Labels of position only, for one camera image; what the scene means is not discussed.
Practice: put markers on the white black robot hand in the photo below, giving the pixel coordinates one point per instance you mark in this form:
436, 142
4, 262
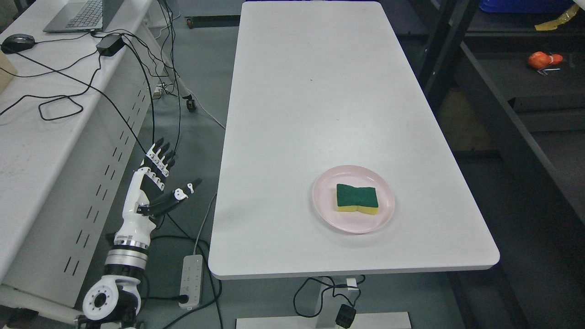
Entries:
146, 200

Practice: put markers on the green yellow sponge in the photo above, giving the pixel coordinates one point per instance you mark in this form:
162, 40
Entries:
356, 199

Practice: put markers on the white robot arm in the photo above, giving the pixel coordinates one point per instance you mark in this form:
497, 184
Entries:
115, 298

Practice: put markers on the dark metal shelf rack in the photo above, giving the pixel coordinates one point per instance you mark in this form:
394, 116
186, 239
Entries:
518, 135

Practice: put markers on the orange object on shelf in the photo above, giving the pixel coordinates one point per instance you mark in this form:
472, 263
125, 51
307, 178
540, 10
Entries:
541, 60

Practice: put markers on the white power strip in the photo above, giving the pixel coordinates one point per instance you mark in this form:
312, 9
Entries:
191, 282

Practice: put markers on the white side desk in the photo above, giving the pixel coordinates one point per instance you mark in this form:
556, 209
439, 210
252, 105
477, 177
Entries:
68, 123

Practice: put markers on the black power adapter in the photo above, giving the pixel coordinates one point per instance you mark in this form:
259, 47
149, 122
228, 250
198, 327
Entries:
109, 45

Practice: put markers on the pink round plate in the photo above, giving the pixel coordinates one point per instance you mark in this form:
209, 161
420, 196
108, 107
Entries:
324, 199

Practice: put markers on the grey laptop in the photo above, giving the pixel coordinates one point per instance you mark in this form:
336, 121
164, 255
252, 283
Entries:
90, 15

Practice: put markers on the black computer mouse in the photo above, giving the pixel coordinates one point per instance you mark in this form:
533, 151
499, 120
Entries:
17, 43

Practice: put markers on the white table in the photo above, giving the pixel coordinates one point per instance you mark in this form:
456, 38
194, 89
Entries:
319, 84

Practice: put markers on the black plug under table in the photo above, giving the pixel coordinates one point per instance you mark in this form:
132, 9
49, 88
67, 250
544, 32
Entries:
346, 316

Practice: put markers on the blue plastic bin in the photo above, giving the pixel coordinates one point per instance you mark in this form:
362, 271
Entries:
525, 6

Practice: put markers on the yellow tape piece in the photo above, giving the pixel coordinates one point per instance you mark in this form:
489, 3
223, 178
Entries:
564, 18

